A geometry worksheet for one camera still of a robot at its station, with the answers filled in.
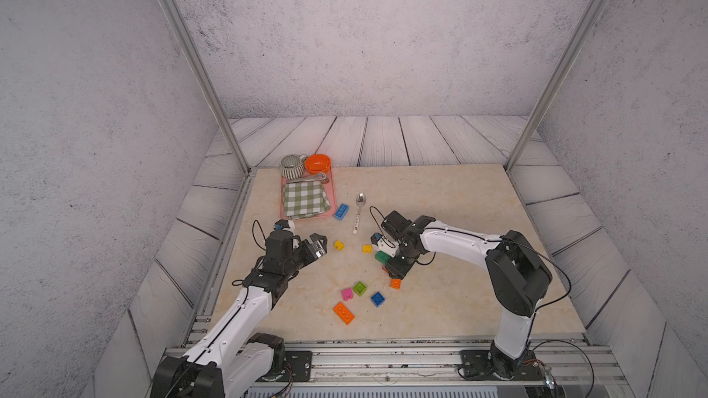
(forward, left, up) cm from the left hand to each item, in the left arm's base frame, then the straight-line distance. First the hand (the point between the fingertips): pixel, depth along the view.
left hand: (321, 243), depth 84 cm
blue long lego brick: (+19, -5, -10) cm, 22 cm away
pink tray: (+32, +1, -11) cm, 34 cm away
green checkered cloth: (+26, +10, -10) cm, 29 cm away
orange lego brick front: (-17, -7, -12) cm, 22 cm away
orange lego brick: (-8, -23, -11) cm, 26 cm away
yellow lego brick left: (+6, -4, -11) cm, 13 cm away
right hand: (-4, -24, -9) cm, 26 cm away
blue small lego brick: (-13, -17, -12) cm, 24 cm away
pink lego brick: (-11, -8, -11) cm, 17 cm away
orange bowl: (+43, +6, -7) cm, 44 cm away
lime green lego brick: (-10, -11, -11) cm, 19 cm away
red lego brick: (-7, -19, -4) cm, 20 cm away
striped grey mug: (+42, +17, -8) cm, 46 cm away
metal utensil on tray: (+36, +4, -8) cm, 37 cm away
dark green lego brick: (-2, -19, -5) cm, 20 cm away
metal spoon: (+25, -12, -10) cm, 29 cm away
